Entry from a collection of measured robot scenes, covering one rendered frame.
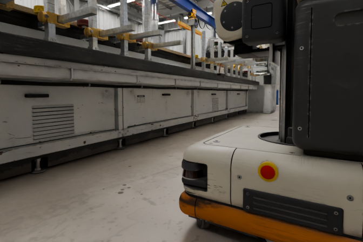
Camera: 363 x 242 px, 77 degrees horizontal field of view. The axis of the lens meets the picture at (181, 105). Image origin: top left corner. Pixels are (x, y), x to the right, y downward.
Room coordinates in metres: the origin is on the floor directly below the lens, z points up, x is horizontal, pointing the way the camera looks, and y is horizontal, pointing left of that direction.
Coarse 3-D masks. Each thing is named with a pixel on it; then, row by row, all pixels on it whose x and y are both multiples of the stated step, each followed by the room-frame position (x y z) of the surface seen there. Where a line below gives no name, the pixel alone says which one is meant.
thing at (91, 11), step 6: (90, 6) 1.01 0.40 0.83; (72, 12) 1.08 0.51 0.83; (78, 12) 1.06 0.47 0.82; (84, 12) 1.03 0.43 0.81; (90, 12) 1.01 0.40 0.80; (96, 12) 1.03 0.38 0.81; (60, 18) 1.13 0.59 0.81; (66, 18) 1.10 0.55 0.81; (72, 18) 1.09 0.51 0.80; (78, 18) 1.09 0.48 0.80; (42, 24) 1.21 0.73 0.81
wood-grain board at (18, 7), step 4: (16, 4) 1.17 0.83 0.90; (16, 8) 1.17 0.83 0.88; (20, 8) 1.18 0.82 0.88; (24, 8) 1.20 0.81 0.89; (28, 8) 1.21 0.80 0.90; (24, 12) 1.21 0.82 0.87; (28, 12) 1.21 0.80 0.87; (32, 12) 1.23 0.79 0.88; (36, 16) 1.27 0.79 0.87; (72, 24) 1.43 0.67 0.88; (76, 24) 1.45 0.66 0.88; (80, 28) 1.50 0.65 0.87; (112, 36) 1.71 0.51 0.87; (140, 44) 1.99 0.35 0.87; (160, 48) 2.22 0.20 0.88; (164, 48) 2.27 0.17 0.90; (172, 52) 2.40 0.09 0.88; (176, 52) 2.46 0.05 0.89; (180, 52) 2.54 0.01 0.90; (184, 56) 2.63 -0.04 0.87; (188, 56) 2.68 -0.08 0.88; (228, 68) 3.90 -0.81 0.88
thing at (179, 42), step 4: (180, 40) 1.65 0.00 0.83; (152, 44) 1.78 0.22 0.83; (156, 44) 1.77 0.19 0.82; (160, 44) 1.74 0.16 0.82; (164, 44) 1.73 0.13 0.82; (168, 44) 1.71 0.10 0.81; (172, 44) 1.69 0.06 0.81; (176, 44) 1.67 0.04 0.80; (180, 44) 1.67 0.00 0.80; (136, 48) 1.87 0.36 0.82; (140, 48) 1.85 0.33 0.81
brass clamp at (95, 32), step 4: (88, 28) 1.30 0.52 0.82; (92, 28) 1.32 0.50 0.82; (84, 32) 1.32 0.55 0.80; (88, 32) 1.30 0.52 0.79; (92, 32) 1.32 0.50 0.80; (96, 32) 1.34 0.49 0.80; (88, 36) 1.32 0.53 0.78; (92, 36) 1.32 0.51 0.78; (96, 36) 1.34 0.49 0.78; (100, 40) 1.41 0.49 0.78; (104, 40) 1.41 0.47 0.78
